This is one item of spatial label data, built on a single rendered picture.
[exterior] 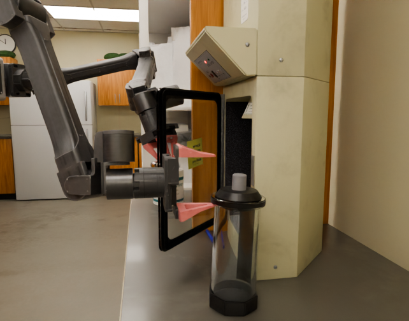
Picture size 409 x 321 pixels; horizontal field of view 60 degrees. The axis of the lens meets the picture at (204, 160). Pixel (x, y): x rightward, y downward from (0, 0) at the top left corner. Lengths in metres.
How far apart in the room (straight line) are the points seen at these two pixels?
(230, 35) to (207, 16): 0.39
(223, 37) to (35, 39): 0.37
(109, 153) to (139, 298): 0.33
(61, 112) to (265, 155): 0.43
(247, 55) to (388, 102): 0.48
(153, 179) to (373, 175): 0.73
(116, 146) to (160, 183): 0.10
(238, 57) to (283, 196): 0.33
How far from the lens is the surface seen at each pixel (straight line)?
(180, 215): 0.66
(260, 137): 0.80
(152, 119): 0.95
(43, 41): 0.80
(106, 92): 6.00
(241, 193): 0.67
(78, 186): 0.68
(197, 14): 1.18
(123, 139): 0.65
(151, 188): 0.65
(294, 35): 0.84
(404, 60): 1.10
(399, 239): 1.12
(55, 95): 0.74
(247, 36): 0.81
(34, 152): 5.88
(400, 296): 0.92
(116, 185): 0.65
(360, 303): 0.86
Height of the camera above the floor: 1.33
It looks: 8 degrees down
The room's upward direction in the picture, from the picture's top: straight up
